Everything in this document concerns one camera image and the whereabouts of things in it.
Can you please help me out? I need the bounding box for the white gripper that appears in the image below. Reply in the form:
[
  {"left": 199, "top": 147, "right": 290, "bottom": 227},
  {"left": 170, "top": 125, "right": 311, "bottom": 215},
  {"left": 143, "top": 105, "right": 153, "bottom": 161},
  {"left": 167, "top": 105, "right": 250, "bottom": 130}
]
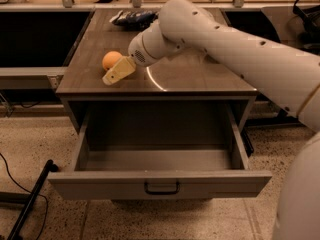
[{"left": 102, "top": 20, "right": 185, "bottom": 85}]

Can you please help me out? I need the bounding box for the dark blue snack bag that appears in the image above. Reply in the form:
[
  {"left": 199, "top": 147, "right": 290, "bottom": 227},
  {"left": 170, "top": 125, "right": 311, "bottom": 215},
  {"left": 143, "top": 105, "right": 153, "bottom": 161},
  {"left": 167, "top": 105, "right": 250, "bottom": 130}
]
[{"left": 109, "top": 10, "right": 158, "bottom": 29}]

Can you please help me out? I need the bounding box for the black stand leg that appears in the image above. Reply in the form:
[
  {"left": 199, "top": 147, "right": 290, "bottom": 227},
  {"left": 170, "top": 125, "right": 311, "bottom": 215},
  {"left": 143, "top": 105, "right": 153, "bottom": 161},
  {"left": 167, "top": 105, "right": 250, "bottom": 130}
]
[{"left": 7, "top": 160, "right": 58, "bottom": 240}]

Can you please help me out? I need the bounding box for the orange fruit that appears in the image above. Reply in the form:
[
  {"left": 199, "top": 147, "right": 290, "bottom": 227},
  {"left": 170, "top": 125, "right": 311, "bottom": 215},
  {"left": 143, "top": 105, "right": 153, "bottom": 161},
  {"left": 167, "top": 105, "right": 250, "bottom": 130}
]
[{"left": 102, "top": 51, "right": 122, "bottom": 71}]

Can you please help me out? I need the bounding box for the black drawer handle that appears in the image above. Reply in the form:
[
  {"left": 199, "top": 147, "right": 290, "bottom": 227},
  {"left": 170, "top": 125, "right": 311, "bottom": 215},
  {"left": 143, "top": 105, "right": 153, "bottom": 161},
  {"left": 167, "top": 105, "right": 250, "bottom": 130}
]
[{"left": 144, "top": 182, "right": 180, "bottom": 195}]

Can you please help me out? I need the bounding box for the open grey top drawer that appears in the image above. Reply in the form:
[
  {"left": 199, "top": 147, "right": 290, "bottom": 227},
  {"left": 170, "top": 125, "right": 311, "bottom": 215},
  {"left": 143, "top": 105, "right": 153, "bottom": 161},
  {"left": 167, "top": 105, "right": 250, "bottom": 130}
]
[{"left": 49, "top": 102, "right": 272, "bottom": 200}]

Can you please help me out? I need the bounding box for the black floor cable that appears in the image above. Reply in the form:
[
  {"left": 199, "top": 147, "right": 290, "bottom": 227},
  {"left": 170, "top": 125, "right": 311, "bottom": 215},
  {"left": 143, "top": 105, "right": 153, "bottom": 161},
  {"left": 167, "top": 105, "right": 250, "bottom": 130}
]
[{"left": 0, "top": 152, "right": 50, "bottom": 240}]

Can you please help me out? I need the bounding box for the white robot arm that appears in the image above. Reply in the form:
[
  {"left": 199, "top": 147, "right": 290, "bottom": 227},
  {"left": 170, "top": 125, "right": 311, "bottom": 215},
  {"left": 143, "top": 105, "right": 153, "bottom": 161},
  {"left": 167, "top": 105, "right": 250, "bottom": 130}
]
[{"left": 103, "top": 0, "right": 320, "bottom": 240}]

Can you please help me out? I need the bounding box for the grey wooden drawer cabinet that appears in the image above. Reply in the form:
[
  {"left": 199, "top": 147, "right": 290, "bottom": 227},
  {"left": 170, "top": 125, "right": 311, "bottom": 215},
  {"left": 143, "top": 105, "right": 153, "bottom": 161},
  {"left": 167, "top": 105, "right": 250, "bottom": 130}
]
[{"left": 57, "top": 9, "right": 258, "bottom": 128}]

